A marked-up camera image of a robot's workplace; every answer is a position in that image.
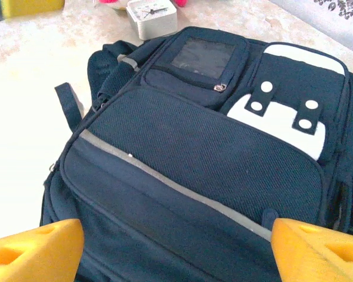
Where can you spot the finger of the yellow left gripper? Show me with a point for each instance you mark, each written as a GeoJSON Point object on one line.
{"type": "Point", "coordinates": [32, 7]}

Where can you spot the white square alarm clock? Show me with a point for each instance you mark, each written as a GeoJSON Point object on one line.
{"type": "Point", "coordinates": [156, 23]}

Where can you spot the navy blue backpack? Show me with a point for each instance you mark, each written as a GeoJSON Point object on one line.
{"type": "Point", "coordinates": [194, 147]}

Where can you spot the white green pink plush toy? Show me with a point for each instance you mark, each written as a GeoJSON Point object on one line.
{"type": "Point", "coordinates": [109, 1]}

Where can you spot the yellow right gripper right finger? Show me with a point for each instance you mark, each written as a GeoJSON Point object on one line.
{"type": "Point", "coordinates": [317, 252]}

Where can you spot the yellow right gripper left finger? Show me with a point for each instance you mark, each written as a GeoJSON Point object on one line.
{"type": "Point", "coordinates": [32, 249]}

